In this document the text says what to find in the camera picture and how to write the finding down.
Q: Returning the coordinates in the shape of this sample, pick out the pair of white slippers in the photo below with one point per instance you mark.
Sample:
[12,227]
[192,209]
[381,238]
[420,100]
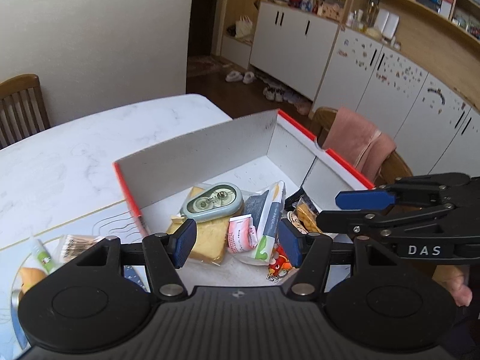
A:
[235,76]

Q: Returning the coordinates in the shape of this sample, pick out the spotted yellow plush toy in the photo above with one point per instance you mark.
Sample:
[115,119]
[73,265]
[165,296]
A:
[295,221]

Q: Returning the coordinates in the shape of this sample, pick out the pink towel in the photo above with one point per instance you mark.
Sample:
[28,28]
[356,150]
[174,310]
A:
[359,142]

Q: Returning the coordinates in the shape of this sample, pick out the white tote bag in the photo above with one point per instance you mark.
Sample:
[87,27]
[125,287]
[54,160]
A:
[243,27]

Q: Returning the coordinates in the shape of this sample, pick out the brown wooden chair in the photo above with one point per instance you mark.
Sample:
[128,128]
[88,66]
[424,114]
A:
[23,111]

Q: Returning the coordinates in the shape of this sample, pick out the white green tube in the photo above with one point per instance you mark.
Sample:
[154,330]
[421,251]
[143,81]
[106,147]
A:
[42,255]

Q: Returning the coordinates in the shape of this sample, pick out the bagged toast slice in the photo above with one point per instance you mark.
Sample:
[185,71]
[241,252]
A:
[210,244]

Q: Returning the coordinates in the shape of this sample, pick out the person's right hand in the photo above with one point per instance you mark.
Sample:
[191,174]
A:
[455,280]

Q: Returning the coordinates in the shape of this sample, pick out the orange snack packet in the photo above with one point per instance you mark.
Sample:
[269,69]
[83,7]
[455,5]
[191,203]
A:
[307,217]

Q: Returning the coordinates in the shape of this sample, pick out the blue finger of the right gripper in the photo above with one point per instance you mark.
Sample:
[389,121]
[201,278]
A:
[356,221]
[365,199]

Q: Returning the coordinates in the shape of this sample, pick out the black snack packet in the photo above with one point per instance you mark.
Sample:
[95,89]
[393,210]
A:
[299,197]

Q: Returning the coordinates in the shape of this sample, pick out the red shoe box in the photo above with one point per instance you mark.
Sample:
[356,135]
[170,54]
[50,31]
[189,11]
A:
[264,153]

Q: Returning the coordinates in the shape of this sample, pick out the pink small packet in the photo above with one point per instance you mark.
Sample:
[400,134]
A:
[241,236]

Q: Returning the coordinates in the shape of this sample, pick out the red fish keychain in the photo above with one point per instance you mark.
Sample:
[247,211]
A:
[279,265]

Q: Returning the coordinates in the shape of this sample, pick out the white grey tissue pack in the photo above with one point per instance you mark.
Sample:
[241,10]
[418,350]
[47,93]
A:
[265,208]

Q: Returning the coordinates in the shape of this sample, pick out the white storage cabinets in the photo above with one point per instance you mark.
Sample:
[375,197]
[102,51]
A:
[409,66]

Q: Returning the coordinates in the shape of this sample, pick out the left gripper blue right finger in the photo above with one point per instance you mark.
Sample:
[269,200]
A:
[310,254]

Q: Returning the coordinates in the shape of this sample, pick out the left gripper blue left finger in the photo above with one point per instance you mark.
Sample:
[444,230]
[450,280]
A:
[164,255]

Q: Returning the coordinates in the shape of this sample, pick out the wooden chair with towel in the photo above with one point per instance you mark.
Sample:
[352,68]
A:
[392,168]

